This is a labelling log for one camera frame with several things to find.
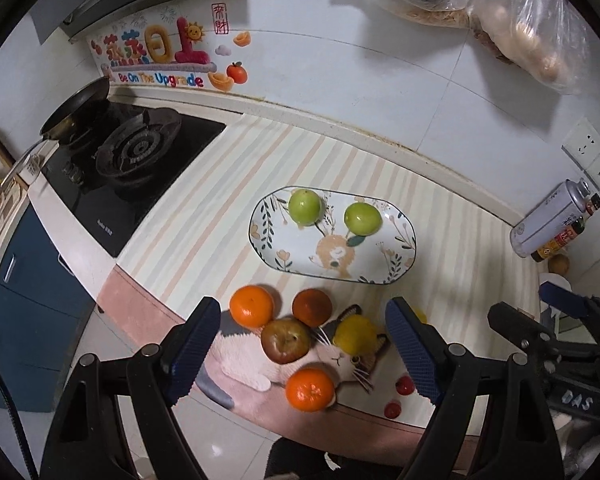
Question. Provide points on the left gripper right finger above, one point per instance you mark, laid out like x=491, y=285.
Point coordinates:
x=445, y=374

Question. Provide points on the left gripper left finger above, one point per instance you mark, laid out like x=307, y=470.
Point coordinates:
x=161, y=374

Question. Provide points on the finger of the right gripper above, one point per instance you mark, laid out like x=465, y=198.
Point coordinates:
x=563, y=300
x=517, y=327

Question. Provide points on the red cherry tomato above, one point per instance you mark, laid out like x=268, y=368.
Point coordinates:
x=405, y=385
x=392, y=409

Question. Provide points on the yellow lemon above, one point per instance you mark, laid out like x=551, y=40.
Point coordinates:
x=357, y=335

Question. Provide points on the small orange tangerine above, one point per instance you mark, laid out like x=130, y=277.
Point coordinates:
x=252, y=307

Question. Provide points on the brown bruised apple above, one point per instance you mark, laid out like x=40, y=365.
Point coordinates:
x=285, y=340

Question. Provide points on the dark orange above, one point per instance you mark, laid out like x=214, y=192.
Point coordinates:
x=312, y=307

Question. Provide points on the brown round fruit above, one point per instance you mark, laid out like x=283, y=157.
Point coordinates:
x=558, y=264

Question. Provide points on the silver gas canister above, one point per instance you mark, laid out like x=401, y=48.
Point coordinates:
x=563, y=206

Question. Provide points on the dark sauce bottle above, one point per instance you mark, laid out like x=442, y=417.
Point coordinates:
x=570, y=233

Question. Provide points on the blue cabinet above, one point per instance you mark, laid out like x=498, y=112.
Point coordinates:
x=43, y=312

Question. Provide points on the oval floral ceramic plate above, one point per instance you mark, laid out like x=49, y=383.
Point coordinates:
x=327, y=249

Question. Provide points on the right green apple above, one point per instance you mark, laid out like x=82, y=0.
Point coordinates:
x=362, y=219

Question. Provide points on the green apple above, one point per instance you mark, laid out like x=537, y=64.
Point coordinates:
x=362, y=219
x=305, y=207

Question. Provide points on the striped cat print mat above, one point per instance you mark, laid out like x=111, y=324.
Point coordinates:
x=195, y=243

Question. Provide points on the black gas stove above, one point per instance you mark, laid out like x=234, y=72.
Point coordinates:
x=120, y=161

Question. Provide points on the left green apple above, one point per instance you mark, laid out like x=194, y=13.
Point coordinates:
x=305, y=207

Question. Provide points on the black frying pan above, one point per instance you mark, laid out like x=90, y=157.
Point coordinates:
x=69, y=119

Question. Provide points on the clear plastic bag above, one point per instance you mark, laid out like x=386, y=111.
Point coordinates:
x=546, y=38

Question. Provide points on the white wall socket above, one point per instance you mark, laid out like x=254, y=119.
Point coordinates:
x=582, y=145

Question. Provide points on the colourful wall sticker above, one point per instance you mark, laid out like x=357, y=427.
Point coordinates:
x=176, y=45

